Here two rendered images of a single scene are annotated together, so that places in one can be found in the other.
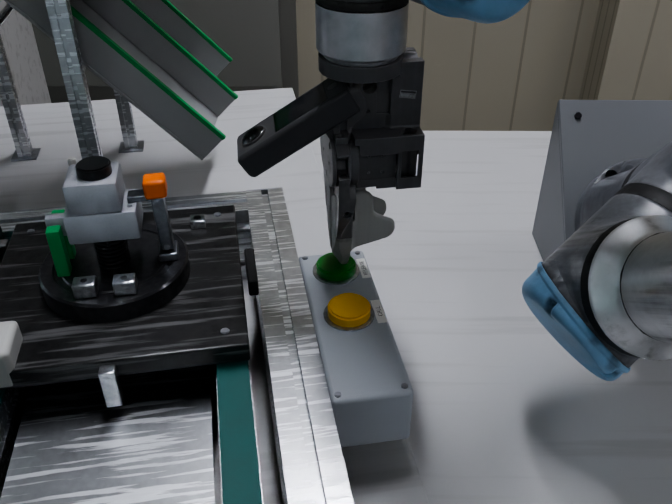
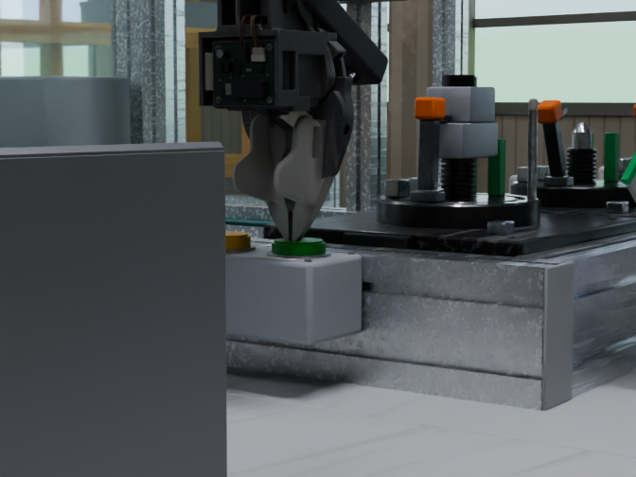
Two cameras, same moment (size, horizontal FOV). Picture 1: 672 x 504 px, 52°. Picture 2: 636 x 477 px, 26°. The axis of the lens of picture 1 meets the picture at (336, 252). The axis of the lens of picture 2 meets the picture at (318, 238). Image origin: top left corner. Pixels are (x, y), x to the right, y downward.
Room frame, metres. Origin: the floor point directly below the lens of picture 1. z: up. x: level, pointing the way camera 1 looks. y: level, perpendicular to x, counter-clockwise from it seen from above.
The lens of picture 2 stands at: (1.29, -0.71, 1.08)
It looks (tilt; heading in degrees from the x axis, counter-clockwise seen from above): 6 degrees down; 135
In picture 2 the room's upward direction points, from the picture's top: straight up
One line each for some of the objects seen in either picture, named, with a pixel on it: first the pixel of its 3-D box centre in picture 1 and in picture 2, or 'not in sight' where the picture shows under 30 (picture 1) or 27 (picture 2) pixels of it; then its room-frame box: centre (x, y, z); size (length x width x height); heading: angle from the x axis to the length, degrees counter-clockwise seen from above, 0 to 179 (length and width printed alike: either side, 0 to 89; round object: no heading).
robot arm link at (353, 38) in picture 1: (360, 28); not in sight; (0.57, -0.02, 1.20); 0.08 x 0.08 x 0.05
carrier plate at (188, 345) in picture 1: (120, 284); (457, 232); (0.54, 0.21, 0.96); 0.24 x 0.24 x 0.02; 10
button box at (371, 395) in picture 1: (348, 338); (224, 286); (0.49, -0.01, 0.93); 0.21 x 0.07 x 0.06; 10
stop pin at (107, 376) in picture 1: (111, 385); not in sight; (0.42, 0.19, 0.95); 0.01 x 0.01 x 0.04; 10
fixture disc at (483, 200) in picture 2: (116, 268); (457, 209); (0.54, 0.21, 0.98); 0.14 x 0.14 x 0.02
